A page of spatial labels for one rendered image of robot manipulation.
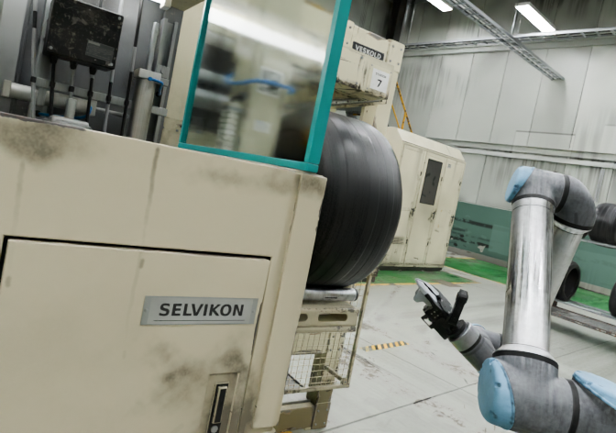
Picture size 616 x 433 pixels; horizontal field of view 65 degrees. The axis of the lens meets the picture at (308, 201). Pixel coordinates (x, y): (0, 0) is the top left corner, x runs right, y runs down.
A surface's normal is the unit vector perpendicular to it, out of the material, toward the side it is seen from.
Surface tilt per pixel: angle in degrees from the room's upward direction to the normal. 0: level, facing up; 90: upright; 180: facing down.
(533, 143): 90
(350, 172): 69
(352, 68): 90
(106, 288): 90
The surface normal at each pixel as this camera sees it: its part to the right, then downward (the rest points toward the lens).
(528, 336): -0.25, -0.54
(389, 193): 0.58, -0.09
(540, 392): 0.02, -0.50
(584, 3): -0.72, -0.11
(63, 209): 0.54, 0.15
